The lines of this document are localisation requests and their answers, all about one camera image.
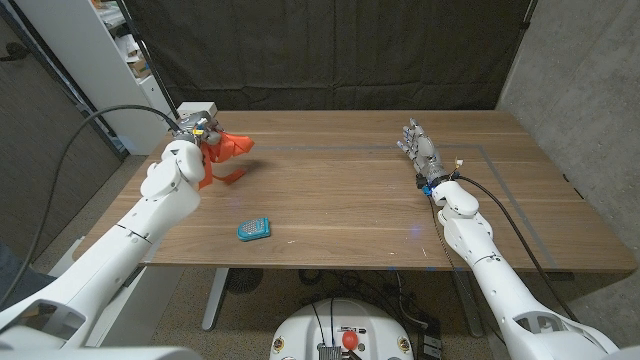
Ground black curtain backdrop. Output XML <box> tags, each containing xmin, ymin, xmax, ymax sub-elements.
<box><xmin>122</xmin><ymin>0</ymin><xmax>539</xmax><ymax>112</ymax></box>

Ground black slanted stand pole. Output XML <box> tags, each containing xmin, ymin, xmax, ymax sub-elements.
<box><xmin>115</xmin><ymin>0</ymin><xmax>180</xmax><ymax>120</ymax></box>

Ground tangled black floor cables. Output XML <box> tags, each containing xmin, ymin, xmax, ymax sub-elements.
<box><xmin>298</xmin><ymin>269</ymin><xmax>432</xmax><ymax>329</ymax></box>

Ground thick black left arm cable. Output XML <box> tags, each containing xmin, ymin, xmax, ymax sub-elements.
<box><xmin>0</xmin><ymin>104</ymin><xmax>181</xmax><ymax>309</ymax></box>

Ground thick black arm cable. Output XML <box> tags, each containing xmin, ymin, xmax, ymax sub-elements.
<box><xmin>0</xmin><ymin>104</ymin><xmax>181</xmax><ymax>309</ymax></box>
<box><xmin>449</xmin><ymin>174</ymin><xmax>582</xmax><ymax>325</ymax></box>

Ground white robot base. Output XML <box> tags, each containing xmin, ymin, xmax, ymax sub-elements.
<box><xmin>269</xmin><ymin>298</ymin><xmax>415</xmax><ymax>360</ymax></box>

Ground black door handle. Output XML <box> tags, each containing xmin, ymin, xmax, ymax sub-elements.
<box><xmin>0</xmin><ymin>42</ymin><xmax>30</xmax><ymax>64</ymax></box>

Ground white shelf cabinet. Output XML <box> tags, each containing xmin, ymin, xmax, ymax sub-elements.
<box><xmin>14</xmin><ymin>0</ymin><xmax>177</xmax><ymax>156</ymax></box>

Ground grey metal table leg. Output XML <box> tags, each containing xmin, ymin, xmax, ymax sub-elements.
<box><xmin>201</xmin><ymin>268</ymin><xmax>230</xmax><ymax>332</ymax></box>
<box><xmin>452</xmin><ymin>269</ymin><xmax>485</xmax><ymax>339</ymax></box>

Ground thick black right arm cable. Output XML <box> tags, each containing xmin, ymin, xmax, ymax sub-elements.
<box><xmin>449</xmin><ymin>174</ymin><xmax>582</xmax><ymax>325</ymax></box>

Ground small cardboard box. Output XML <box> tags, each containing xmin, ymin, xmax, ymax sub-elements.
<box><xmin>127</xmin><ymin>57</ymin><xmax>151</xmax><ymax>79</ymax></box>

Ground black floor power strip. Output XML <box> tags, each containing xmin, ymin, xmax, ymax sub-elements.
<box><xmin>417</xmin><ymin>332</ymin><xmax>444</xmax><ymax>360</ymax></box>

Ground round black floor fan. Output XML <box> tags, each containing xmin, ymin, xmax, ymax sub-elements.
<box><xmin>224</xmin><ymin>268</ymin><xmax>265</xmax><ymax>295</ymax></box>

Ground person leg in jeans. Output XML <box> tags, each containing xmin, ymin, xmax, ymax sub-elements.
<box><xmin>0</xmin><ymin>239</ymin><xmax>56</xmax><ymax>311</ymax></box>

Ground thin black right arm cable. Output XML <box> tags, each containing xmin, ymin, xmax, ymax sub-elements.
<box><xmin>428</xmin><ymin>195</ymin><xmax>506</xmax><ymax>346</ymax></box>

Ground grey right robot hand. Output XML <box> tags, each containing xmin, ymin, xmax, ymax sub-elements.
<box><xmin>397</xmin><ymin>118</ymin><xmax>452</xmax><ymax>196</ymax></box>

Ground orange ribbon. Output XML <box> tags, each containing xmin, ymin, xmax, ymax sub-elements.
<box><xmin>198</xmin><ymin>130</ymin><xmax>256</xmax><ymax>190</ymax></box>

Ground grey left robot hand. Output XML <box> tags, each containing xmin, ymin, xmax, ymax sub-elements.
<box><xmin>172</xmin><ymin>110</ymin><xmax>224</xmax><ymax>147</ymax></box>

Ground white power strip box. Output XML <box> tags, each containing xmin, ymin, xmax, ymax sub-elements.
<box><xmin>176</xmin><ymin>101</ymin><xmax>218</xmax><ymax>120</ymax></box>

